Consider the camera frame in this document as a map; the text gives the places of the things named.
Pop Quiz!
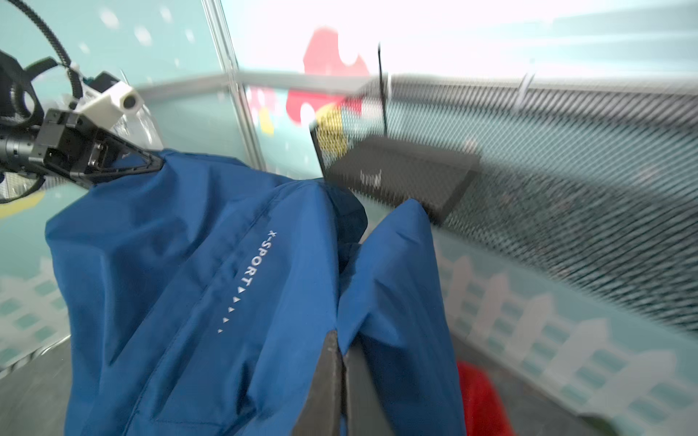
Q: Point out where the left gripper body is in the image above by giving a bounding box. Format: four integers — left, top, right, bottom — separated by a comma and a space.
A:
29, 109, 128, 188

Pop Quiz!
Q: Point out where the red jacket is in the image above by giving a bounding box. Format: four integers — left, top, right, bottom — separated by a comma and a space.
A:
457, 362, 514, 436

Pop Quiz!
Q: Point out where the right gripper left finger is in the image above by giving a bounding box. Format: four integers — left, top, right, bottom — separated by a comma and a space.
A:
292, 331, 344, 436

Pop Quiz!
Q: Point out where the blue jacket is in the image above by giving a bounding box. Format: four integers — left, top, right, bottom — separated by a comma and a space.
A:
45, 151, 466, 435

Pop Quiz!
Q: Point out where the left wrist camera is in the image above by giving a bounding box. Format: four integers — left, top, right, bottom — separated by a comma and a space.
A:
76, 72, 144, 130

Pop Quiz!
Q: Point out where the black mesh wall basket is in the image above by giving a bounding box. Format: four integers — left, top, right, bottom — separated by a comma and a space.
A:
310, 76, 697, 334

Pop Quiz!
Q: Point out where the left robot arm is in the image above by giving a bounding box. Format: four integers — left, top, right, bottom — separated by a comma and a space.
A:
1, 1, 164, 205

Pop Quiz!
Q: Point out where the black box in basket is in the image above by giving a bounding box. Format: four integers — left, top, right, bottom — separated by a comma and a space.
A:
325, 136, 480, 225

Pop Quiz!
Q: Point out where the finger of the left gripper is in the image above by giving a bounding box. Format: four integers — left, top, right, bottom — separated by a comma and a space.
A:
95, 139, 165, 185

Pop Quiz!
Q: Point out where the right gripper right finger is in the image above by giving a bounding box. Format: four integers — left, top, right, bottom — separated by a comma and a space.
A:
344, 339, 394, 436

